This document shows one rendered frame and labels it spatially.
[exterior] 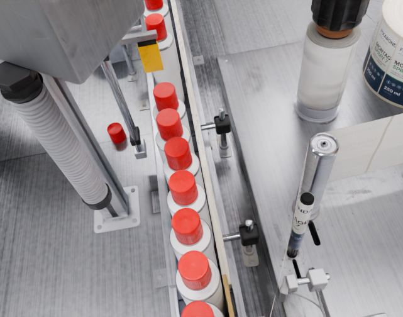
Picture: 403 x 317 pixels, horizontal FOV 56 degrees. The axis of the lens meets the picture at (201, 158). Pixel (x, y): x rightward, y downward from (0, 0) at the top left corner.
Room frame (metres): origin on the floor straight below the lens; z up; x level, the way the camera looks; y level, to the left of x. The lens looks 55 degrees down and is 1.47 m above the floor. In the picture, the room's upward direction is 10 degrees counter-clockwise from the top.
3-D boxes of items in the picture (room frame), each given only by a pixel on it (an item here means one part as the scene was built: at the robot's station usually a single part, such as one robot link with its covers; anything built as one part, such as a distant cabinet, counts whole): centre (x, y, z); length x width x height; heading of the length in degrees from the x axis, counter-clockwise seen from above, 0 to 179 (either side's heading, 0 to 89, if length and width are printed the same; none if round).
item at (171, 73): (0.57, 0.04, 0.98); 0.05 x 0.05 x 0.20
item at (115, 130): (0.54, 0.17, 0.85); 0.03 x 0.03 x 0.03
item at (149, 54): (0.46, 0.05, 1.09); 0.03 x 0.01 x 0.06; 91
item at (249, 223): (0.23, -0.04, 0.89); 0.06 x 0.03 x 0.12; 91
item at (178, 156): (0.29, 0.03, 0.98); 0.05 x 0.05 x 0.20
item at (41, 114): (0.24, 0.13, 1.18); 0.04 x 0.04 x 0.21
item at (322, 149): (0.27, -0.16, 0.97); 0.05 x 0.05 x 0.19
